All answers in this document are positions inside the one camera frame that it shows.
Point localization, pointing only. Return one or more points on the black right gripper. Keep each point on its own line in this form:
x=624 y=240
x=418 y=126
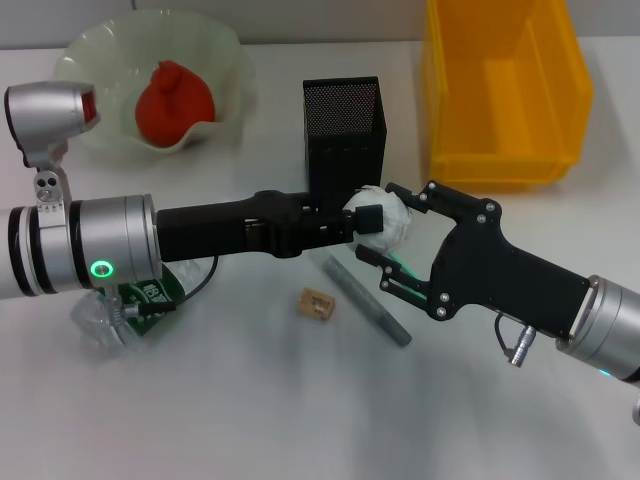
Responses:
x=490 y=270

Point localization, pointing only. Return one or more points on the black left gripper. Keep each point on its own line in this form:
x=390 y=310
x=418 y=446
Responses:
x=225 y=230

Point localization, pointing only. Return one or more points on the white paper ball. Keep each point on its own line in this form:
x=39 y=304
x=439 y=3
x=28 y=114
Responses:
x=390 y=220

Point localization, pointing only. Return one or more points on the clear green-label water bottle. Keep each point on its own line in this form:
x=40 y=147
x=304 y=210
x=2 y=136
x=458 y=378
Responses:
x=95 y=330

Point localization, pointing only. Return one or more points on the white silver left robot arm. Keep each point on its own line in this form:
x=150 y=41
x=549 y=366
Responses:
x=60 y=250

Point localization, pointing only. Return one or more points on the mint green utility knife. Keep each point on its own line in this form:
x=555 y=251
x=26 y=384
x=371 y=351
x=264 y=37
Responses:
x=406 y=272

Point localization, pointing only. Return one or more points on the black mesh pen holder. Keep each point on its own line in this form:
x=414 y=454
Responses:
x=345 y=140

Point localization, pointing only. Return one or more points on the grey pen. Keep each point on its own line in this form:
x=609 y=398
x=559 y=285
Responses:
x=370 y=305

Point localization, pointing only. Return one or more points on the tan wrapped eraser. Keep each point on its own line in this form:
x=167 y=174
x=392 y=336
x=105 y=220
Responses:
x=315 y=303

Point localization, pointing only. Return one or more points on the pale green glass fruit plate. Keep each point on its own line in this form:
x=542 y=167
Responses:
x=115 y=75

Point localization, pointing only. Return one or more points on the yellow plastic bin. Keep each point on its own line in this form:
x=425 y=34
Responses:
x=505 y=115

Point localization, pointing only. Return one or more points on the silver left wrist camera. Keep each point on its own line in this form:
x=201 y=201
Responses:
x=45 y=110

